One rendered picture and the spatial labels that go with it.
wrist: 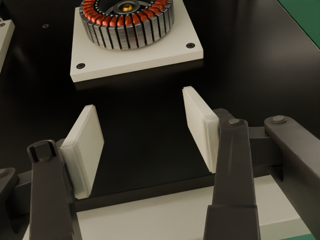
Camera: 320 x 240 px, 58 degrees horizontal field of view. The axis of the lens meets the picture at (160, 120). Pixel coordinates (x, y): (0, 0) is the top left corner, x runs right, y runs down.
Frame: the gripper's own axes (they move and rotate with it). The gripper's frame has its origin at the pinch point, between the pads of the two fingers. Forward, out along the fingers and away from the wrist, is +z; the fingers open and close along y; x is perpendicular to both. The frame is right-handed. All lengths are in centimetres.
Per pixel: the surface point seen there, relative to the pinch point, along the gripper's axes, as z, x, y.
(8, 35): 25.7, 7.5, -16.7
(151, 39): 17.0, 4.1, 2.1
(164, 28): 17.8, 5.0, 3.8
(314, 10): 24.4, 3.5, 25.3
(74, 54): 18.8, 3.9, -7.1
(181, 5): 24.3, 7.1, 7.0
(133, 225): 3.0, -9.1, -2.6
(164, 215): 3.3, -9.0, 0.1
